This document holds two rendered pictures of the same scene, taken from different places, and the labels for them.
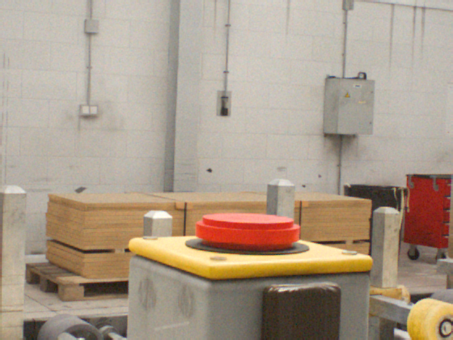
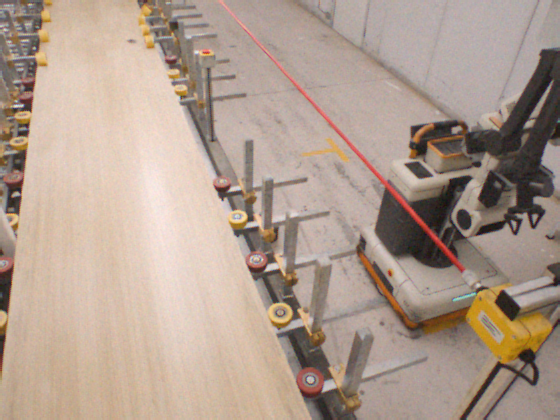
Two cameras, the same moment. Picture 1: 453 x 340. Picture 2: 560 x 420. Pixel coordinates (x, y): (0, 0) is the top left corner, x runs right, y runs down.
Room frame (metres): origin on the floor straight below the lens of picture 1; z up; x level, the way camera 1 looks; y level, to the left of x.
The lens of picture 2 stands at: (-0.32, 2.20, 2.08)
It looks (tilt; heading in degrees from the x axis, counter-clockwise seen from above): 40 degrees down; 277
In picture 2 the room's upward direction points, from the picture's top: 3 degrees clockwise
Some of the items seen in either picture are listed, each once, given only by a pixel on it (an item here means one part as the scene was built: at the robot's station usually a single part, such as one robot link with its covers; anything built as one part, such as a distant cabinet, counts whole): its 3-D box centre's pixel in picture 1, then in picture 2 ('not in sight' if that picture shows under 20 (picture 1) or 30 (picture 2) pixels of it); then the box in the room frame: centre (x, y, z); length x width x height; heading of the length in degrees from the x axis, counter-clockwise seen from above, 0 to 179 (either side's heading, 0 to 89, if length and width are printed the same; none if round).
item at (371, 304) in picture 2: not in sight; (331, 316); (-0.41, 1.21, 0.80); 0.43 x 0.03 x 0.04; 29
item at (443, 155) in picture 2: not in sight; (450, 154); (-0.94, 0.13, 0.87); 0.23 x 0.15 x 0.11; 29
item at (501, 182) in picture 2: not in sight; (515, 179); (-1.14, 0.49, 0.99); 0.28 x 0.16 x 0.22; 29
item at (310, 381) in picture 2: not in sight; (308, 388); (-0.35, 1.53, 0.85); 0.08 x 0.08 x 0.11
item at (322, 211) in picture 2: not in sight; (282, 221); (-0.16, 0.78, 0.83); 0.43 x 0.03 x 0.04; 29
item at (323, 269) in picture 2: not in sight; (316, 310); (-0.35, 1.29, 0.92); 0.04 x 0.04 x 0.48; 29
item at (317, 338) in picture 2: not in sight; (310, 326); (-0.34, 1.27, 0.80); 0.14 x 0.06 x 0.05; 119
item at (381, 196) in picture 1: (374, 225); not in sight; (8.57, -1.33, 0.36); 0.58 x 0.56 x 0.72; 29
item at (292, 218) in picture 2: not in sight; (288, 261); (-0.23, 1.07, 0.90); 0.04 x 0.04 x 0.48; 29
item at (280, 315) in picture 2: not in sight; (279, 321); (-0.23, 1.31, 0.85); 0.08 x 0.08 x 0.11
